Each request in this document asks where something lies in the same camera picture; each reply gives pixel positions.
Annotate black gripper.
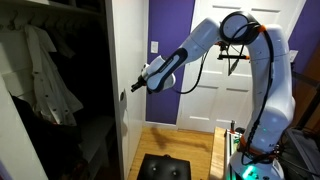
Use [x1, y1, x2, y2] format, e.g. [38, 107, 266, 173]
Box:
[130, 75, 148, 93]

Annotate white closet drawer unit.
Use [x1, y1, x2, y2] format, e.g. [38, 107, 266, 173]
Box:
[78, 114, 117, 169]

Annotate white panelled room door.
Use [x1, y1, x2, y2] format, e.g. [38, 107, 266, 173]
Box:
[176, 0, 307, 134]

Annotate closet shelf board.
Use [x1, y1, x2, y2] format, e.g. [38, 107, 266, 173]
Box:
[0, 0, 105, 18]

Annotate white baseboard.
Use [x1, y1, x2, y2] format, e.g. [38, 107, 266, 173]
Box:
[143, 120, 178, 131]

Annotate black hanging clothes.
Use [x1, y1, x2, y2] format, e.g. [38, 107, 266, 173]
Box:
[48, 18, 115, 118]

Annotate black tufted leather ottoman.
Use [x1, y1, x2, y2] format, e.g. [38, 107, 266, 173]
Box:
[137, 153, 192, 180]

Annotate white hanging shirt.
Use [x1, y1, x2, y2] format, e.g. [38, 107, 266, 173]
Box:
[22, 24, 85, 127]

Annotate black rod with orange tips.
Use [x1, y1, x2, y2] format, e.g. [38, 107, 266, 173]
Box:
[214, 41, 251, 77]

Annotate light wooden table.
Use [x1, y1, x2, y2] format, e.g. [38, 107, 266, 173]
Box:
[209, 126, 228, 180]

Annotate dark garment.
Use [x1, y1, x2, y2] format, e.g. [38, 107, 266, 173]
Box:
[11, 94, 84, 180]

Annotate brown wooden cabinet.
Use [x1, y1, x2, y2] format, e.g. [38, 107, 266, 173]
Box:
[289, 43, 320, 134]

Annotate grey workbench surface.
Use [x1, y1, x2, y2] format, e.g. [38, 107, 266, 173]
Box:
[284, 128, 320, 180]

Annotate white light switch plate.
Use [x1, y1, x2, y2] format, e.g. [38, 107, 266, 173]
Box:
[150, 40, 160, 54]

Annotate looping black cable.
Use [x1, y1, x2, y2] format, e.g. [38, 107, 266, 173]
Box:
[173, 46, 212, 95]

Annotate aluminium frame rail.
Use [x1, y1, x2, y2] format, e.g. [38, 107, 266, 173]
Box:
[223, 129, 243, 175]

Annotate long black arm cable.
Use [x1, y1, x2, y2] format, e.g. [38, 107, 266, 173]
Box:
[229, 21, 278, 166]

